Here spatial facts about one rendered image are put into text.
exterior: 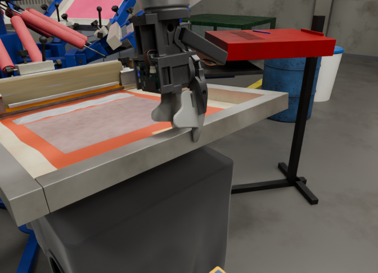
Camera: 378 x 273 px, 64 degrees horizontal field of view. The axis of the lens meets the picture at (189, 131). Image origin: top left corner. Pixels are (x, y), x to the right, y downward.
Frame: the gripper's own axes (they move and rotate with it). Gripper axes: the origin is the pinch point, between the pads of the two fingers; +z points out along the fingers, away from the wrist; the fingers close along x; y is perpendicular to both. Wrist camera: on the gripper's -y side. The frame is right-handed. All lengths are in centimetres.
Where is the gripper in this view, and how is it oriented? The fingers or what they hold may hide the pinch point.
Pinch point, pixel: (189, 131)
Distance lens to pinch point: 53.7
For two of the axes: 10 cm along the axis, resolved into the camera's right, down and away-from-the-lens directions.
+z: 0.9, 9.4, 3.3
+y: -7.5, 2.9, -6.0
